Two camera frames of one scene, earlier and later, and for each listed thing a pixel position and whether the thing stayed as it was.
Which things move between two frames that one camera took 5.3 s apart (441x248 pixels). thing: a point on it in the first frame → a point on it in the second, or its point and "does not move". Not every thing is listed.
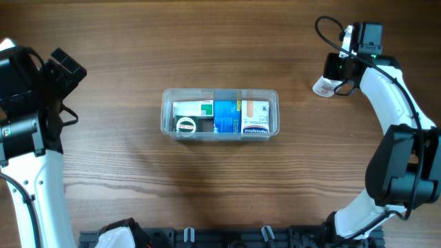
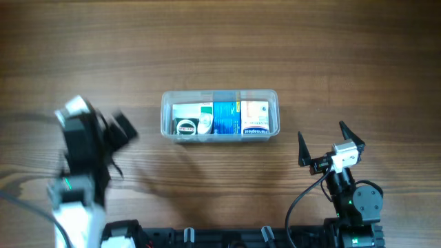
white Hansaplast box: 255,116 does not move
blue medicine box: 227,116 does not move
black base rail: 243,237 does not move
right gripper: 332,67 → 324,163
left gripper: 55,74 → 115,134
